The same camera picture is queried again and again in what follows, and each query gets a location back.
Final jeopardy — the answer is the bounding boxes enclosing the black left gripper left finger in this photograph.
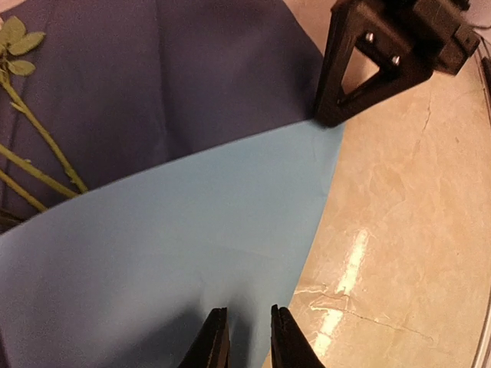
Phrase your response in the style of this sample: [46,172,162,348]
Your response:
[178,307,230,368]

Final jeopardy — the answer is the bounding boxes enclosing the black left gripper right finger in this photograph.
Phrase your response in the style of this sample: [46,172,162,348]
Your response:
[271,304,325,368]

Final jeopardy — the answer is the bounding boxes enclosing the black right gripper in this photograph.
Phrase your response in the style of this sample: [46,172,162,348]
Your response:
[315,1,479,127]

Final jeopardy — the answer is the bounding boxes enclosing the blue wrapping paper sheet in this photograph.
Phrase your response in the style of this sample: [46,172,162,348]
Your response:
[1,1,343,367]

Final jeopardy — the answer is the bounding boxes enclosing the fake flower bunch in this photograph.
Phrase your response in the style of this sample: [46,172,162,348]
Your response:
[1,15,89,199]

